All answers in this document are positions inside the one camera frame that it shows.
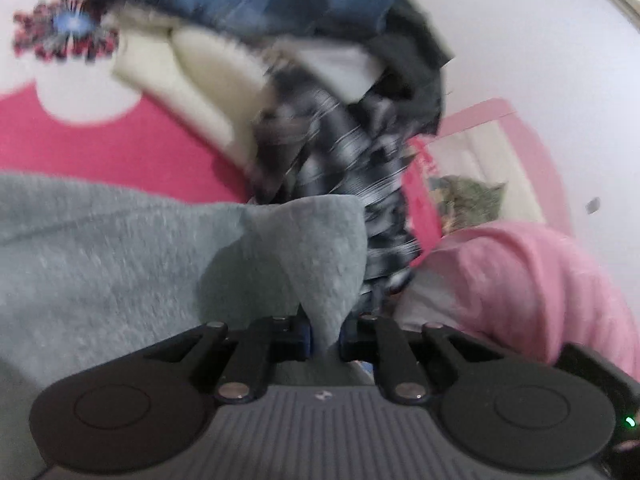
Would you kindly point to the pink floral blanket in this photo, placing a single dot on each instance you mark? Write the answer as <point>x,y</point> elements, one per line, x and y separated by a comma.
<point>125,145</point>

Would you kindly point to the dark plaid shirt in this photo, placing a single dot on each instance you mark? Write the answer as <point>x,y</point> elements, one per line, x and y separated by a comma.
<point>340,160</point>

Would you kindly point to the black garment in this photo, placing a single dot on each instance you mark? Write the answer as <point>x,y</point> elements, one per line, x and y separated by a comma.
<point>410,60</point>

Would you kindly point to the cream fleece garment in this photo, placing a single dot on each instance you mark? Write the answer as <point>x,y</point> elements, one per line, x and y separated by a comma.
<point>210,75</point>

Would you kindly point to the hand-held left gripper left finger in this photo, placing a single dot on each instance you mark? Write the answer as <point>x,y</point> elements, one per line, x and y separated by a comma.
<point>305,340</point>

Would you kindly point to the person's right forearm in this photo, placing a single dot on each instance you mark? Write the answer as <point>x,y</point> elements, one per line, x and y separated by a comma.
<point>525,285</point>

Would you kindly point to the white cloth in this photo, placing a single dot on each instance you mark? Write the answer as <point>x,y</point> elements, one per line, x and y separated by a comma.
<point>340,65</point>

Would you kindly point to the pink headboard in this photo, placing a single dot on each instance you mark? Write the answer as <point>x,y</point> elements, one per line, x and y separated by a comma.
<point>530,160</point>

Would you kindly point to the grey sweatshirt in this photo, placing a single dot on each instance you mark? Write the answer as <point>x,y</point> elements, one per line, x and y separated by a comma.
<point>125,260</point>

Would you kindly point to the patterned pillow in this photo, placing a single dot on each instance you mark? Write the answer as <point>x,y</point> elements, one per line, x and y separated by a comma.
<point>470,200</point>

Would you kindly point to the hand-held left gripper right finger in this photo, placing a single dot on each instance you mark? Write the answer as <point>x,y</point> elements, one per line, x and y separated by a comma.
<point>360,345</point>

